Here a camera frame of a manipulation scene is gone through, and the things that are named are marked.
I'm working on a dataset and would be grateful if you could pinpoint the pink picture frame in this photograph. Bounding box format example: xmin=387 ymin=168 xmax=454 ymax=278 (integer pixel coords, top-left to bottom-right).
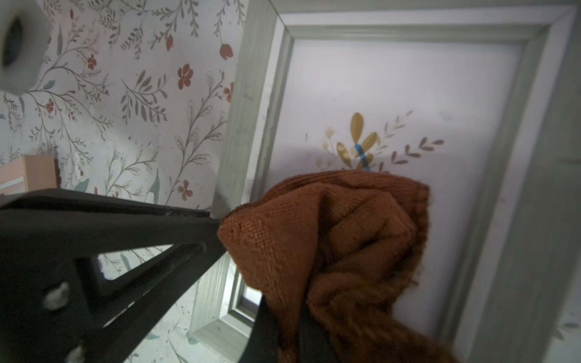
xmin=1 ymin=155 xmax=59 ymax=196

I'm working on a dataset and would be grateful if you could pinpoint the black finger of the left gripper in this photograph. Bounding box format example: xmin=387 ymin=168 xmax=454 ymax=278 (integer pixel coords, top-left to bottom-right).
xmin=1 ymin=188 xmax=225 ymax=362

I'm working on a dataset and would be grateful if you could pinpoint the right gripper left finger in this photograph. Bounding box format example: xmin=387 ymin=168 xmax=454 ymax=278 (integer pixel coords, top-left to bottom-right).
xmin=238 ymin=296 xmax=279 ymax=363

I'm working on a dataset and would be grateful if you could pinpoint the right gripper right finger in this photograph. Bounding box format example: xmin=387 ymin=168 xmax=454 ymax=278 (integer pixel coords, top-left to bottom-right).
xmin=298 ymin=312 xmax=339 ymax=363

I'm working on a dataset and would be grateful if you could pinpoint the brown cloth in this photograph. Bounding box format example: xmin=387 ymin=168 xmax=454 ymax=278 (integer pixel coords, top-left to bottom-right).
xmin=218 ymin=170 xmax=455 ymax=362

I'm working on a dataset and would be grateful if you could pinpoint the green picture frame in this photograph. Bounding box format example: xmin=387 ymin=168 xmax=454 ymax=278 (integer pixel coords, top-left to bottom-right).
xmin=212 ymin=1 xmax=580 ymax=362

